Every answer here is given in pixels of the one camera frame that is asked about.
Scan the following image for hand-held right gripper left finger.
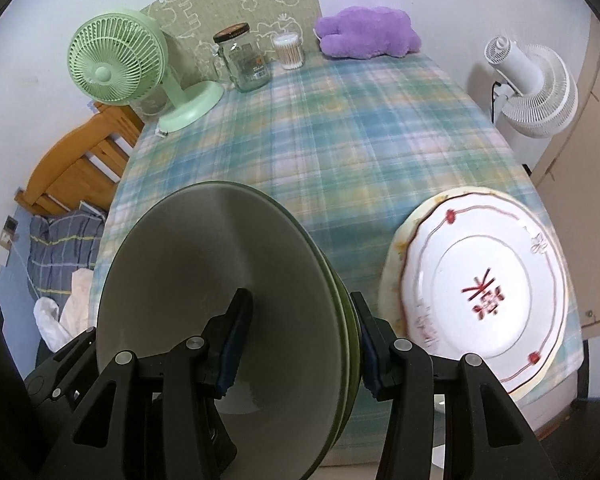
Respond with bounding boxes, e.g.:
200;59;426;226
55;287;255;480

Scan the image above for green table fan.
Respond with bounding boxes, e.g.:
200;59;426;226
68;8;226;133

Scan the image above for blue striped bedding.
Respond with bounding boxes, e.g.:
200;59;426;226
27;200;106;306

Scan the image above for wall socket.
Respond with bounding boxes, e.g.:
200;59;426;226
0;216;20;248

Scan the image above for green printed mat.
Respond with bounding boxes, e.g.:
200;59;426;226
140;0;323;86

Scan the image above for clear cotton swab container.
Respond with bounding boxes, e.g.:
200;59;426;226
272;32;306;71

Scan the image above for beige door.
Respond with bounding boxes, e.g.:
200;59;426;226
530;10;600;331

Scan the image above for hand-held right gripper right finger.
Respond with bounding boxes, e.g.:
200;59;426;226
349;291;554;480

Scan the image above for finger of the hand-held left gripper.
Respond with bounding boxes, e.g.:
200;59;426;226
24;326;99;413

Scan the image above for translucent round object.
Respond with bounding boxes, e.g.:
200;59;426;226
129;82;173;122

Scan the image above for white standing fan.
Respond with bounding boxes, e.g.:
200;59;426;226
484;36;579;138

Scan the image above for glass jar with brown lid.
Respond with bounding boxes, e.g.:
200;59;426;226
211;23;272;93

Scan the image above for wooden chair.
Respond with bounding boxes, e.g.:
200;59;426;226
15;101;146;217

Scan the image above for black fan cable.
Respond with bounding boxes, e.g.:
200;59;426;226
489;80;504;124

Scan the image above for pale pink cloth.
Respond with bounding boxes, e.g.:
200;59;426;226
60;268;100;343

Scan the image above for large yellow flowered plate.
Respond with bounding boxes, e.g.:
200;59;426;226
377;187;572;404

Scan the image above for white red patterned plate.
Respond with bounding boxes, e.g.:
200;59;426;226
401;191;568;396

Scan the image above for plaid tablecloth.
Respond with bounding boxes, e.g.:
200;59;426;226
92;52;583;466

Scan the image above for purple plush toy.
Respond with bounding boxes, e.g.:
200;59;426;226
313;6;422;59

